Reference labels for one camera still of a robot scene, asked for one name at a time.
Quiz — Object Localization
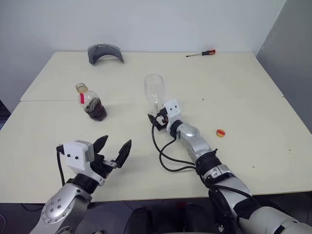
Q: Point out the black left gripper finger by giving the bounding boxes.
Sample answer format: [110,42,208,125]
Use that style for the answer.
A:
[93,135,109,156]
[116,139,133,169]

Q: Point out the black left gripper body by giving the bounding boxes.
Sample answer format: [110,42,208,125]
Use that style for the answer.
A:
[89,153,117,180]

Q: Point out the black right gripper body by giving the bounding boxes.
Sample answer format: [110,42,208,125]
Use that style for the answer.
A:
[155,112,171,133]

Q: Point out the clear wine glass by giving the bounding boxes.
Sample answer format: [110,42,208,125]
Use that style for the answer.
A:
[143,74,164,117]

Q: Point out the clear bottle with dark drink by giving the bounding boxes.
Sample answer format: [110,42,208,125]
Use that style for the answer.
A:
[75,82,108,122]

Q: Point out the dark rounded shape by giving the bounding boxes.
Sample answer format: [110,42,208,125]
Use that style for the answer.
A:
[124,207,156,234]

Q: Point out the grey baseball cap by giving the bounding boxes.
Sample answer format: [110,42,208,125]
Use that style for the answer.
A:
[87,43,124,66]

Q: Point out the dark object beside table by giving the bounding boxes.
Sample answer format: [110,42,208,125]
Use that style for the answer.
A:
[0,98,12,130]

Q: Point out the grey partition panel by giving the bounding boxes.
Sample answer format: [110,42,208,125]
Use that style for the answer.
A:
[252,0,312,135]

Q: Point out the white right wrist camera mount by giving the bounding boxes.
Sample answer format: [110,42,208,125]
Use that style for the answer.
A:
[162,98,182,125]

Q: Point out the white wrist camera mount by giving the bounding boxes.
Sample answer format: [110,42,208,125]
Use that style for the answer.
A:
[162,98,182,125]
[63,140,107,187]

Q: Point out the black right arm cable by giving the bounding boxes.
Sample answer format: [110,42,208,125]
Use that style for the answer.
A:
[151,121,204,174]

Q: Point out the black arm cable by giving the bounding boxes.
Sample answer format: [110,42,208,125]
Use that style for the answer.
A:
[56,145,66,186]
[151,121,204,174]

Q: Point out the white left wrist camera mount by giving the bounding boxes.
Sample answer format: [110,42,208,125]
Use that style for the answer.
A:
[63,140,107,187]

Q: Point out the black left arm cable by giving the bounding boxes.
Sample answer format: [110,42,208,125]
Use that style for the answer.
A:
[56,145,66,186]

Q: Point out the black orange handled screwdriver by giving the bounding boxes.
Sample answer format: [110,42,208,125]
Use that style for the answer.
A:
[186,49,216,59]

